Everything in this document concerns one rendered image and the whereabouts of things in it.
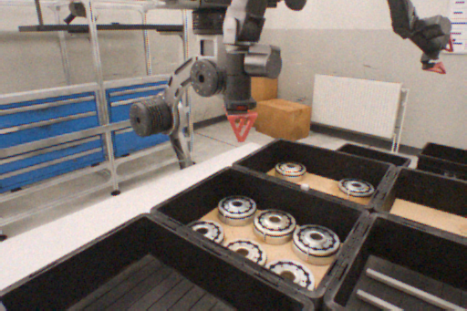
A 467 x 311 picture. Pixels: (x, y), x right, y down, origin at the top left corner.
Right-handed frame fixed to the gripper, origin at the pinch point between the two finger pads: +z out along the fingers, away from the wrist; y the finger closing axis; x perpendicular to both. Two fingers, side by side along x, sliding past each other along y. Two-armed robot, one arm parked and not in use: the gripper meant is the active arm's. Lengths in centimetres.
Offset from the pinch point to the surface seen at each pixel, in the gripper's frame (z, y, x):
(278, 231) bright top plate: 20.4, -11.8, -7.4
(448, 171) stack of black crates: 55, 70, -134
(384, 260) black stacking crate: 23.8, -21.1, -29.0
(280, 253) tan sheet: 23.4, -15.9, -6.8
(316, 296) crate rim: 13.4, -36.8, -5.9
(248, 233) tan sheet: 23.3, -7.9, -1.0
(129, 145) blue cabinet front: 67, 176, 67
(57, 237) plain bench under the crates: 36, 14, 55
